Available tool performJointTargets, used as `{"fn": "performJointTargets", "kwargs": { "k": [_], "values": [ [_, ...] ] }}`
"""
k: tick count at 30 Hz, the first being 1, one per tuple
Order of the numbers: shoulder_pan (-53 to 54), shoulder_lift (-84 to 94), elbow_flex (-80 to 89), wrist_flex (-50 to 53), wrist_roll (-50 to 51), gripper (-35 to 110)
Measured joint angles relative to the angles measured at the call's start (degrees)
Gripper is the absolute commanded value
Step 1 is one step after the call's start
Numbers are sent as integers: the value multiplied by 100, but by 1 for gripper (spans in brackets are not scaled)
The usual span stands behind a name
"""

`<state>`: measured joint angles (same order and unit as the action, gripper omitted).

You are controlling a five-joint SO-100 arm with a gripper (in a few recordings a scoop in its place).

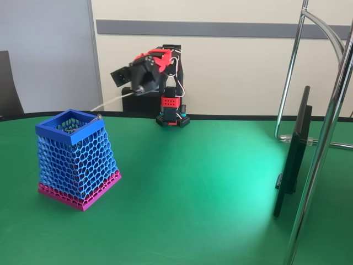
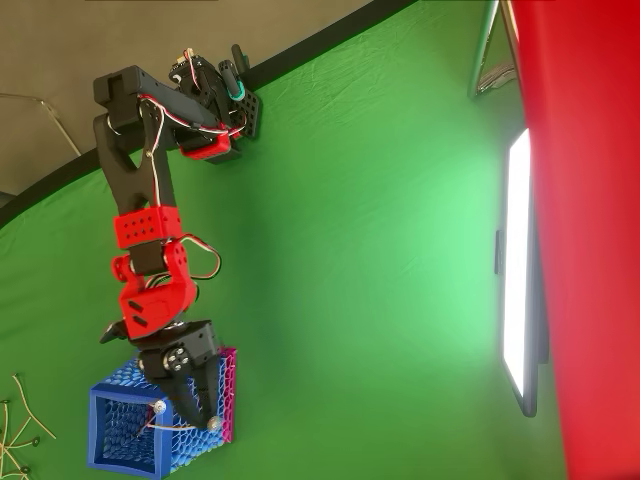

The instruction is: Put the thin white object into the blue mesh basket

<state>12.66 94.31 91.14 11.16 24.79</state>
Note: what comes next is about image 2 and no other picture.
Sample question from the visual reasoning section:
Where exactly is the black and teal table clamp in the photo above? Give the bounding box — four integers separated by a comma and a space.
217, 43, 250, 102

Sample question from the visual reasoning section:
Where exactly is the chrome tube stand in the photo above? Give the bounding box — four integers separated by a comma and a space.
467, 0, 522, 103

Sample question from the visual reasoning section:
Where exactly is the blue and magenta lattice basket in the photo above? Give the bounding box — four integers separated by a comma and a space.
85, 345, 239, 476

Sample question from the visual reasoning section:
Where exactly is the large red panel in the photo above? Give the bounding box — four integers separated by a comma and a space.
508, 0, 640, 480

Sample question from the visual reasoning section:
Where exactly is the thin metal wire frame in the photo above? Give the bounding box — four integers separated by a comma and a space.
0, 91, 84, 157

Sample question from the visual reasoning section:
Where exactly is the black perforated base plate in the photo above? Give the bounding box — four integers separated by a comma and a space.
227, 88, 264, 141

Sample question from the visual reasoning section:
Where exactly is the green table cloth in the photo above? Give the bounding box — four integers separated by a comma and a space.
0, 0, 570, 480

